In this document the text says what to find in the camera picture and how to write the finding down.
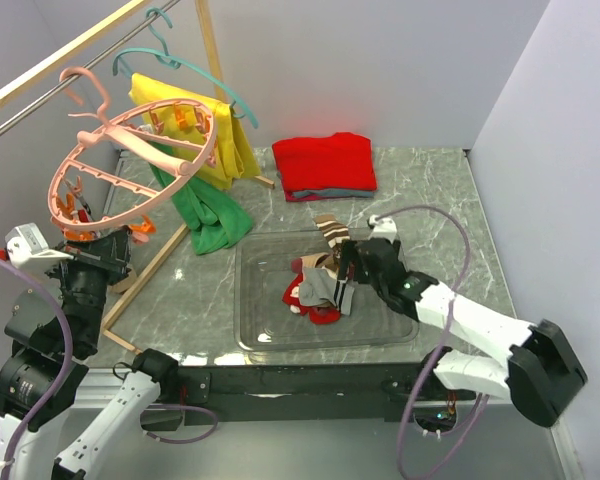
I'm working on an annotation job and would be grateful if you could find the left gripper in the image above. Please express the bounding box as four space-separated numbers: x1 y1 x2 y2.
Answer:
46 223 134 348

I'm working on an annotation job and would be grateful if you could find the red christmas sock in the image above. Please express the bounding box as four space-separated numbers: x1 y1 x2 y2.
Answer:
282 275 341 325

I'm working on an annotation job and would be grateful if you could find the brown striped sock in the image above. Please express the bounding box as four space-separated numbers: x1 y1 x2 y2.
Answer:
313 214 350 250

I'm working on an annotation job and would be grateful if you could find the purple striped beige sock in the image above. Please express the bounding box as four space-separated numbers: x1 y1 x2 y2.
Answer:
291 252 338 274

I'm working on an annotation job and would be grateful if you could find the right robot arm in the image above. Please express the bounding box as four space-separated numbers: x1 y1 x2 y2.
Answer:
337 238 588 428

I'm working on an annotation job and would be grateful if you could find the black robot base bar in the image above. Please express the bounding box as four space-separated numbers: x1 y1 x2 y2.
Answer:
139 362 481 434

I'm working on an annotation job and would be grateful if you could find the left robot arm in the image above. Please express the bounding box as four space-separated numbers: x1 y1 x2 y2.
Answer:
0 229 180 479

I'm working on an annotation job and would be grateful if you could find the pink round clip hanger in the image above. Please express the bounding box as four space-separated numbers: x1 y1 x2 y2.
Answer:
47 65 220 244

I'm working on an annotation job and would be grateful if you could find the teal plastic hanger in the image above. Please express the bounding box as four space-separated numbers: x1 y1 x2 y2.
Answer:
111 24 260 129

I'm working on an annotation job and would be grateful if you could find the grey folded shirt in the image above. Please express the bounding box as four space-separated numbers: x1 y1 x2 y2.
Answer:
278 171 378 202

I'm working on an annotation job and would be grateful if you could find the clear plastic tray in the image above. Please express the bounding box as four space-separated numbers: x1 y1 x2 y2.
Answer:
234 229 418 351

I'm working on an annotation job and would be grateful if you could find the red folded shirt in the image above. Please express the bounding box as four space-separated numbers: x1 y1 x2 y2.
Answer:
272 132 377 192

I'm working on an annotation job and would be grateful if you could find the green cloth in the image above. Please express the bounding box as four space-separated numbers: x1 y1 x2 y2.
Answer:
147 142 254 256

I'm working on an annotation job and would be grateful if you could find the yellow cloth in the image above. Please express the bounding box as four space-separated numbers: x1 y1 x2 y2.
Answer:
129 73 261 190

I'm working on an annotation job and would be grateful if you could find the metal hanging rod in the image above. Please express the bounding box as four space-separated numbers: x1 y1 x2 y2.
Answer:
0 0 182 151

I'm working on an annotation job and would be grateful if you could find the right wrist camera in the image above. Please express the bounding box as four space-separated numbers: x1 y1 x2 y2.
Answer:
368 215 398 243

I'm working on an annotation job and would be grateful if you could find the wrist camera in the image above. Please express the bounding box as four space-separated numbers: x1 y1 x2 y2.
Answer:
368 215 398 243
5 223 74 274

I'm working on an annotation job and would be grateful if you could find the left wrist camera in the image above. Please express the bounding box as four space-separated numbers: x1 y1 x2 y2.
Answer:
5 223 74 274

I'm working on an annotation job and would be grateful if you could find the aluminium rail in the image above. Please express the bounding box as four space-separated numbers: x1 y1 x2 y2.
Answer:
70 370 123 410

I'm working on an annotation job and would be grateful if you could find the wooden clothes rack frame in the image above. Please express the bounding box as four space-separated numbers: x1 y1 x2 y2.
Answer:
0 0 276 356

